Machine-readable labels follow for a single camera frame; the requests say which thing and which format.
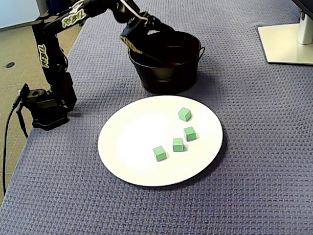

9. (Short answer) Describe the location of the green cube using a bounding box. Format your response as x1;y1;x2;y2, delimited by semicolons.
172;138;184;153
153;145;167;163
178;107;192;122
183;126;197;142

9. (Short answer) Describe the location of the white red servo wire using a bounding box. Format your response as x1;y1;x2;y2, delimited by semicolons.
121;0;154;25

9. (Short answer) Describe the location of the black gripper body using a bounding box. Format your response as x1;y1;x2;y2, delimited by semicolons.
119;15;177;54

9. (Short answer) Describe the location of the blue woven table cloth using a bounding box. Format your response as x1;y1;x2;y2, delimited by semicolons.
0;0;313;235

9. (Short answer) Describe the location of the silver monitor stand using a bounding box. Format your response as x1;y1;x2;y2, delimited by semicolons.
257;11;313;66

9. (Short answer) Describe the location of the blue bin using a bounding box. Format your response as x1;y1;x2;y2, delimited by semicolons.
46;0;74;14

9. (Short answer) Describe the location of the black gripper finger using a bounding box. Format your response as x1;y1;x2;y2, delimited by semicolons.
135;47;165;67

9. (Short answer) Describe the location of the black cable plugged into robot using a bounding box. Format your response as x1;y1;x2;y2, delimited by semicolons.
1;94;22;196

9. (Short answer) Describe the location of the black metal bucket container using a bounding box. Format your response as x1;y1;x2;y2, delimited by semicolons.
127;30;205;95

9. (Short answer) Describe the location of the short black cable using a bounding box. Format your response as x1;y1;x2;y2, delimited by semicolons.
16;107;29;139

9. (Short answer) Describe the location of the white round plate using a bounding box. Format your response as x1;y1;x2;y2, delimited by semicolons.
97;94;224;188

